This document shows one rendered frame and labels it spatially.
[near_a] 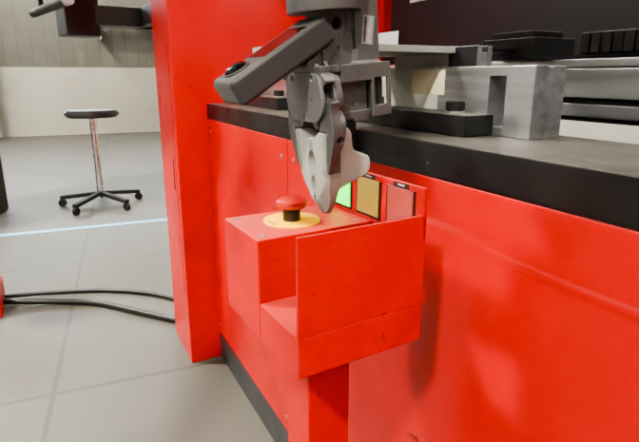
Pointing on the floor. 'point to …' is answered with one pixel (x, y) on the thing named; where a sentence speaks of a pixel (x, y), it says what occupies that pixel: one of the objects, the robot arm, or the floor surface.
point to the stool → (96, 162)
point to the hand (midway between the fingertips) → (319, 202)
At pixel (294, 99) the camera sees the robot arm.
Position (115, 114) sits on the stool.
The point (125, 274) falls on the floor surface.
